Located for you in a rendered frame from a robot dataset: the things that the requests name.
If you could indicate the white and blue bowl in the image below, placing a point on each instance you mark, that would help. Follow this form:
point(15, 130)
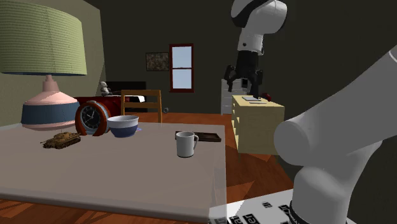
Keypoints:
point(123, 125)

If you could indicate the red bed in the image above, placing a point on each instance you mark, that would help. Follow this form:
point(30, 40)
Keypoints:
point(108, 104)

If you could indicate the black flat tray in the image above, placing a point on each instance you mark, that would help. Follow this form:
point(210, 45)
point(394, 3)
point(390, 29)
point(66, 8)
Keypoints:
point(209, 136)

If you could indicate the dark wall picture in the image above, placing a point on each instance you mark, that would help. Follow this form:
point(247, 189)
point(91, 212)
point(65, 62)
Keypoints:
point(157, 61)

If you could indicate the white chest of drawers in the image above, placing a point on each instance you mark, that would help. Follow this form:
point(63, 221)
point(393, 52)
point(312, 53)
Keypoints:
point(226, 96)

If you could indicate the green shade pink blue lamp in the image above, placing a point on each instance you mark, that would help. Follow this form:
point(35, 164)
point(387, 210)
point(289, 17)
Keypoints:
point(43, 37)

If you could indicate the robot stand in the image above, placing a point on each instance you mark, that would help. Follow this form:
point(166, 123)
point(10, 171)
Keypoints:
point(248, 210)

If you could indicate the yellow chest of drawers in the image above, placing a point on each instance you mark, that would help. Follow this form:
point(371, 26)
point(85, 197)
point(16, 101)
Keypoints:
point(259, 127)

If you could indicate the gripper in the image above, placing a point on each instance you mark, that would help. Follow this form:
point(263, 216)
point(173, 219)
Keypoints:
point(247, 63)

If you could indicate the brown toy tank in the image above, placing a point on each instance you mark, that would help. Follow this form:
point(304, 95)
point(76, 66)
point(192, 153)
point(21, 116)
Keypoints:
point(61, 140)

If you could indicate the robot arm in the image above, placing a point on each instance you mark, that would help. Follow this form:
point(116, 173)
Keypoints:
point(341, 130)

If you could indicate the red round clock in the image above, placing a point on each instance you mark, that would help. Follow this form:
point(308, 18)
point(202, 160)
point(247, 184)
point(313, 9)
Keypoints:
point(91, 118)

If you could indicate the beige table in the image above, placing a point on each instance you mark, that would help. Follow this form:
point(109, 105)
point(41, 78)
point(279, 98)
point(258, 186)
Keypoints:
point(124, 173)

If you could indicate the wooden chair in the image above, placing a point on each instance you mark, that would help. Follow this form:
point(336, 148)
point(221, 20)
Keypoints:
point(141, 104)

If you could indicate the white mug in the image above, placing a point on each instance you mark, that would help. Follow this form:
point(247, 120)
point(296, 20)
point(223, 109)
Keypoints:
point(185, 144)

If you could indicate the red framed window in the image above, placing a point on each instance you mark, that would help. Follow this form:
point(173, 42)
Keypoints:
point(181, 67)

